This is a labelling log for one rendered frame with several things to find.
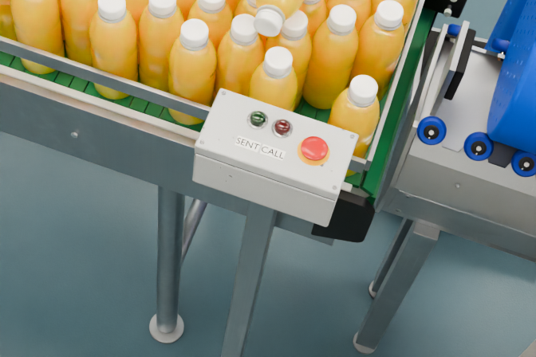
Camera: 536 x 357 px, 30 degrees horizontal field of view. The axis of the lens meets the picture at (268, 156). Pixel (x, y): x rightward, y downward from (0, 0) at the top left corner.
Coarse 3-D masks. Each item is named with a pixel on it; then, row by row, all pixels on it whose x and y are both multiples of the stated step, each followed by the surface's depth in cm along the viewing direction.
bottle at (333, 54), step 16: (320, 32) 148; (336, 32) 145; (352, 32) 147; (320, 48) 148; (336, 48) 147; (352, 48) 148; (320, 64) 150; (336, 64) 149; (352, 64) 151; (320, 80) 154; (336, 80) 153; (304, 96) 160; (320, 96) 157; (336, 96) 157
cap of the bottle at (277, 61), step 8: (272, 48) 140; (280, 48) 140; (272, 56) 140; (280, 56) 140; (288, 56) 140; (272, 64) 139; (280, 64) 139; (288, 64) 139; (272, 72) 140; (280, 72) 139
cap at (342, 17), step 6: (336, 6) 145; (342, 6) 145; (348, 6) 145; (330, 12) 144; (336, 12) 145; (342, 12) 145; (348, 12) 145; (354, 12) 145; (330, 18) 144; (336, 18) 144; (342, 18) 144; (348, 18) 144; (354, 18) 144; (330, 24) 145; (336, 24) 144; (342, 24) 144; (348, 24) 144; (336, 30) 145; (342, 30) 145; (348, 30) 145
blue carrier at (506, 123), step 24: (528, 0) 154; (528, 24) 145; (528, 48) 136; (504, 72) 154; (528, 72) 133; (504, 96) 144; (528, 96) 134; (504, 120) 139; (528, 120) 137; (528, 144) 142
